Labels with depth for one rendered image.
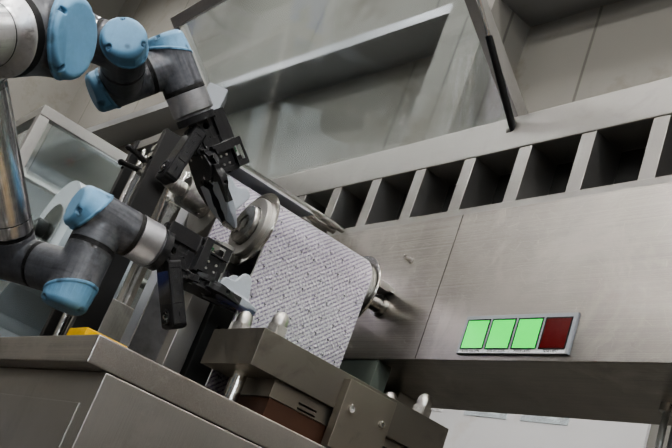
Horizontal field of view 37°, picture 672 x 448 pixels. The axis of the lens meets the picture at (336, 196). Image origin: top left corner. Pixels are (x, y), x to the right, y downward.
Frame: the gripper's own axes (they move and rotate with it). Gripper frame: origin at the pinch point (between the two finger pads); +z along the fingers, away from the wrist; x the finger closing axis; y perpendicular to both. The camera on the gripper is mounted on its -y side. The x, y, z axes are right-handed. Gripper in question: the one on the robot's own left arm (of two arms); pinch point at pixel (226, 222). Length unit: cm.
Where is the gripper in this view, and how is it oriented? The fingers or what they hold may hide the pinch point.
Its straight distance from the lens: 182.4
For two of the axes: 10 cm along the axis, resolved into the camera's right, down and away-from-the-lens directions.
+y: 7.3, -3.6, 5.8
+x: -5.8, 1.2, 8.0
